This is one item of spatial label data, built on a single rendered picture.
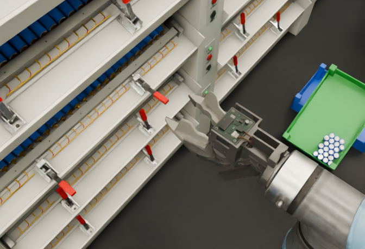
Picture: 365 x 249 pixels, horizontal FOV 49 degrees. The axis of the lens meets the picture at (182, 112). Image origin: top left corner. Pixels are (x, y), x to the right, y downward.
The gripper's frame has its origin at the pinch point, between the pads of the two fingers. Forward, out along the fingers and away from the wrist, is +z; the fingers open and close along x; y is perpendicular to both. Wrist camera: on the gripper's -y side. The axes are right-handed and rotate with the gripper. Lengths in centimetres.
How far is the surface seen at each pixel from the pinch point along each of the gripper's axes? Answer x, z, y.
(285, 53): -83, 13, -62
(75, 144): 14.5, 16.1, -10.5
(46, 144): 19.0, 18.4, -7.1
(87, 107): 8.1, 18.5, -6.7
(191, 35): -22.1, 15.5, -7.2
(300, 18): -94, 15, -52
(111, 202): 11, 17, -49
